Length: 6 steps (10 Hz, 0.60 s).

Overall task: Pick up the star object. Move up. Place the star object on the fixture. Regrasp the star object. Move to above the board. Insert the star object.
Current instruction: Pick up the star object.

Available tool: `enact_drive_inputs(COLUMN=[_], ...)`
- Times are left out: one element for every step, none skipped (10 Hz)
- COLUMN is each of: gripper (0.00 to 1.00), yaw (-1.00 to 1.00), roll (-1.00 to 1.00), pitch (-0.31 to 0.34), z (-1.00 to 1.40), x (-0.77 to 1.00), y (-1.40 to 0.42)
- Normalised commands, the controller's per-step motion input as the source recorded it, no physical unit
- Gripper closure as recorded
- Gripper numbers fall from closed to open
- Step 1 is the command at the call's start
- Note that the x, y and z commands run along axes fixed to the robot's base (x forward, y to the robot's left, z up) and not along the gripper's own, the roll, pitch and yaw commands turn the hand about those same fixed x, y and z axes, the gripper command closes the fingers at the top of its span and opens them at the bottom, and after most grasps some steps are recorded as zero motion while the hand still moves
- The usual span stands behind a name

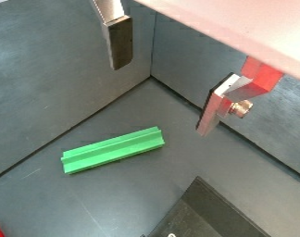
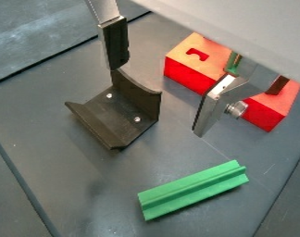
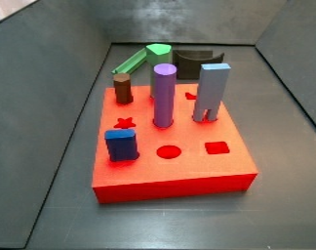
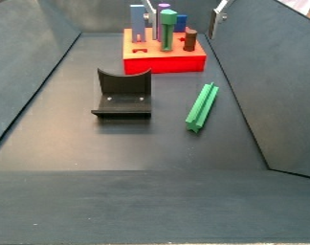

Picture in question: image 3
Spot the black curved fixture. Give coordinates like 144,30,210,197
173,50,225,80

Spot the brown hexagon peg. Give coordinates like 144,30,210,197
114,73,133,104

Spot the dark blue rounded peg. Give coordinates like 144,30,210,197
105,129,140,162

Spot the green pentagon peg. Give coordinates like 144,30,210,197
145,43,174,100

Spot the purple cylinder peg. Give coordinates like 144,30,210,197
154,63,177,128

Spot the red peg board base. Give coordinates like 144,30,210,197
92,84,259,203

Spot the green star prism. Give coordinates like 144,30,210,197
112,49,146,74

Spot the light blue arch peg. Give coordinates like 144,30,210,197
193,63,232,122

